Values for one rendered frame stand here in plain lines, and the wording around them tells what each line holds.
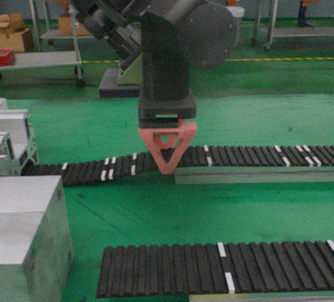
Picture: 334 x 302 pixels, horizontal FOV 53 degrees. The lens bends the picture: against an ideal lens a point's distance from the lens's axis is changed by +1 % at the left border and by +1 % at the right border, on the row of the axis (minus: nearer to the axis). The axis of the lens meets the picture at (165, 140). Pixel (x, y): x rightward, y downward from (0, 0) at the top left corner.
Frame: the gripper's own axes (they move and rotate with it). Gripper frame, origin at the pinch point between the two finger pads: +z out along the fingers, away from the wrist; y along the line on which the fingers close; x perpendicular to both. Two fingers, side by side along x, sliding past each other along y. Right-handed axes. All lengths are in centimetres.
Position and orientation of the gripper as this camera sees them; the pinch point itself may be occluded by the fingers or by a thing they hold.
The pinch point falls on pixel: (166, 157)
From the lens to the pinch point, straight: 45.3
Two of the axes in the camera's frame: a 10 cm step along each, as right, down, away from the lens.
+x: 10.0, -0.2, 0.3
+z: 0.0, 9.0, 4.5
